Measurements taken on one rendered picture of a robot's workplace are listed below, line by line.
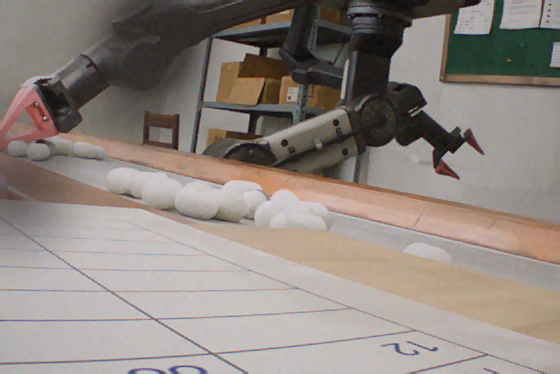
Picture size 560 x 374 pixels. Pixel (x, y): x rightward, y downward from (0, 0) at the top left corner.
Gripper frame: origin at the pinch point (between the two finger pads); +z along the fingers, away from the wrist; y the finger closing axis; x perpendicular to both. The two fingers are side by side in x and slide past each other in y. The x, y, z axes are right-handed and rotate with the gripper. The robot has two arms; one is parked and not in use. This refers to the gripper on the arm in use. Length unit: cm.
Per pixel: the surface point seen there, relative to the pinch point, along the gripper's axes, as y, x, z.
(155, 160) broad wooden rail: 0.0, 15.0, -16.4
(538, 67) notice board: -59, 106, -199
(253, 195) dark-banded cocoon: 42.8, 4.3, -4.9
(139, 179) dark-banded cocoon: 35.6, 1.1, -1.0
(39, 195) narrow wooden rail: 57, -10, 10
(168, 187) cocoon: 41.5, 0.5, -0.4
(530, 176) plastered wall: -58, 141, -171
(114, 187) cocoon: 33.9, 1.1, 0.5
